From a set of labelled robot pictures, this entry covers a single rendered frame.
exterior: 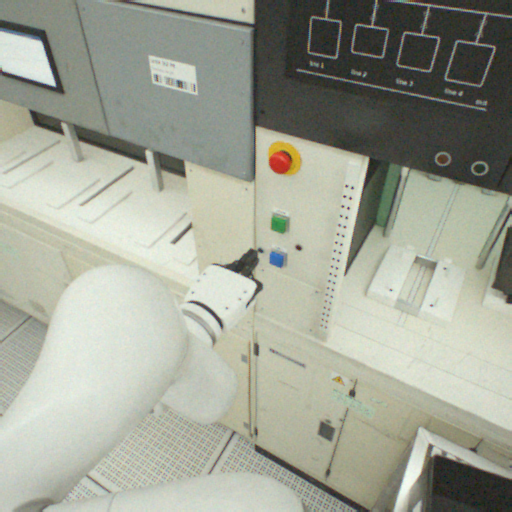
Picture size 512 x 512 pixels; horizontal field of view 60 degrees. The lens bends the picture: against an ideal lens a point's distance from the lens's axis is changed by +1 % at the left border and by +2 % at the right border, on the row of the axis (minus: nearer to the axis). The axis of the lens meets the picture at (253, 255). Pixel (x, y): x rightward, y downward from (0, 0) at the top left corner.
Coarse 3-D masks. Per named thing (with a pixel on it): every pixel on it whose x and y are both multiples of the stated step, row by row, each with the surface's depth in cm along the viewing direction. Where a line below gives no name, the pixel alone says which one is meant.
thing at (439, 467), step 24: (432, 456) 83; (432, 480) 90; (456, 480) 87; (480, 480) 84; (504, 480) 81; (408, 504) 92; (432, 504) 92; (456, 504) 92; (480, 504) 90; (504, 504) 86
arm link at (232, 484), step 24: (192, 480) 23; (216, 480) 23; (240, 480) 23; (264, 480) 23; (72, 504) 22; (96, 504) 22; (120, 504) 22; (144, 504) 21; (168, 504) 21; (192, 504) 21; (216, 504) 21; (240, 504) 21; (264, 504) 21; (288, 504) 22
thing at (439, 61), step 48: (288, 0) 61; (336, 0) 58; (384, 0) 55; (432, 0) 53; (480, 0) 51; (288, 48) 65; (336, 48) 62; (384, 48) 59; (432, 48) 56; (480, 48) 53; (384, 96) 63; (432, 96) 60; (480, 96) 57; (288, 144) 77
